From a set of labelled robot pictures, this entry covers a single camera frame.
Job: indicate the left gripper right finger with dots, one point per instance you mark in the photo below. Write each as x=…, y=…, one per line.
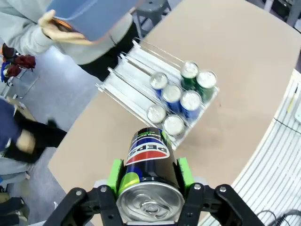
x=211, y=207

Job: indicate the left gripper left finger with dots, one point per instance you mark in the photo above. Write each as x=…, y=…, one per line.
x=89, y=207

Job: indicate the black Pepsi can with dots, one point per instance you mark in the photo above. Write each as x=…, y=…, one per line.
x=174, y=124
x=150, y=164

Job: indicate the blue beverage can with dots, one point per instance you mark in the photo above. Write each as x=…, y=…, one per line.
x=172, y=94
x=159, y=80
x=191, y=100

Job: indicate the white ribbed robot base platform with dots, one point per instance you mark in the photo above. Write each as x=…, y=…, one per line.
x=270, y=176

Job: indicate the person's right forearm grey sleeve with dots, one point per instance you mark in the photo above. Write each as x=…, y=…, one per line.
x=23, y=40

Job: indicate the bystander hand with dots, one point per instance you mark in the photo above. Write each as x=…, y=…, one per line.
x=27, y=143

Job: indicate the person's right hand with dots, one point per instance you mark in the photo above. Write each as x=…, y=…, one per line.
x=54, y=33

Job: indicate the silver can left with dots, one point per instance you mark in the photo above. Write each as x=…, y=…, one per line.
x=156, y=113

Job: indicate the green cider can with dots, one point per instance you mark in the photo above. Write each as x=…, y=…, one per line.
x=206, y=80
x=189, y=69

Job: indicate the clear acrylic can rack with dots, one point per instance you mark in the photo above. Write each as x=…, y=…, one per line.
x=131, y=77

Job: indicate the dark red backpack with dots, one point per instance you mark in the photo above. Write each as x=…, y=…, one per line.
x=23, y=62

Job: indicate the person in grey hoodie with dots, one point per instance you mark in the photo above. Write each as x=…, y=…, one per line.
x=23, y=14

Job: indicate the grey plastic stool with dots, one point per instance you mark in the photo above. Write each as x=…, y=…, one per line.
x=150, y=9

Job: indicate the metal frame chair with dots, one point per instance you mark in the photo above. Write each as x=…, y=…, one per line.
x=26, y=87

